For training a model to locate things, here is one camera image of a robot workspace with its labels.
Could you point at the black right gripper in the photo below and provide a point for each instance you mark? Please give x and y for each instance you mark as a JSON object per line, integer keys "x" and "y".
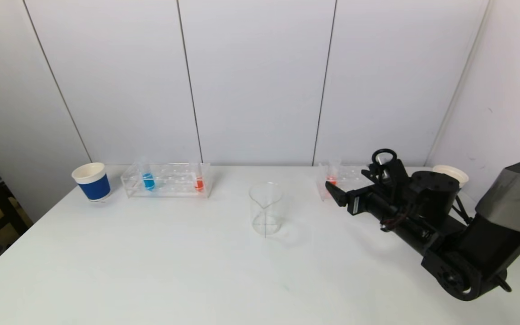
{"x": 355, "y": 201}

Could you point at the test tube with red pigment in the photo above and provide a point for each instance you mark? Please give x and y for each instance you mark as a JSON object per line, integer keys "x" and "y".
{"x": 199, "y": 184}
{"x": 333, "y": 168}

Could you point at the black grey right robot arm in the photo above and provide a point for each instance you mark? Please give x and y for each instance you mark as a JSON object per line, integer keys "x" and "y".
{"x": 467, "y": 243}

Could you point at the clear acrylic test tube rack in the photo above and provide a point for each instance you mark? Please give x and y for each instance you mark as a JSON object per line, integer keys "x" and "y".
{"x": 174, "y": 180}
{"x": 352, "y": 174}

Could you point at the clear glass beaker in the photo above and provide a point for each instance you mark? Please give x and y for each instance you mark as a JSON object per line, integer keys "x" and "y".
{"x": 265, "y": 212}

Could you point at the test tube with blue pigment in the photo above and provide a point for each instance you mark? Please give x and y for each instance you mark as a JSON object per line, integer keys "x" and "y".
{"x": 149, "y": 182}

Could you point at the blue white paper cup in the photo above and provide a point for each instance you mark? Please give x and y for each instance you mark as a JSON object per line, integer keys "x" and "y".
{"x": 95, "y": 187}
{"x": 449, "y": 170}

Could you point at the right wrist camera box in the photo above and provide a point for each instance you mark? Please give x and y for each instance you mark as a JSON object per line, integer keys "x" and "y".
{"x": 393, "y": 174}

